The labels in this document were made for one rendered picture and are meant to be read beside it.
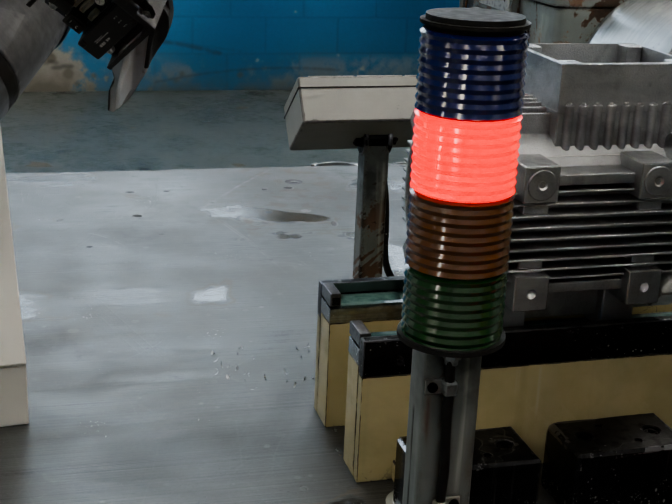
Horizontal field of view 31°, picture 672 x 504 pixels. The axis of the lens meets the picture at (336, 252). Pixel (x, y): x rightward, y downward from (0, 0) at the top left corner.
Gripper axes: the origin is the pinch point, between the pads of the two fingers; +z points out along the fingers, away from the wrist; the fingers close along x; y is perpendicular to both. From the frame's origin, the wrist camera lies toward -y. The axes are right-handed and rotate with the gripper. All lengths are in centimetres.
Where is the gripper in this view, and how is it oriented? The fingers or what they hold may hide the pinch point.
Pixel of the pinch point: (32, 44)
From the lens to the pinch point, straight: 94.6
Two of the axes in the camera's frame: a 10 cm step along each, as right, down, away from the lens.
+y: -1.3, 7.1, -6.9
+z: -6.9, 4.4, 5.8
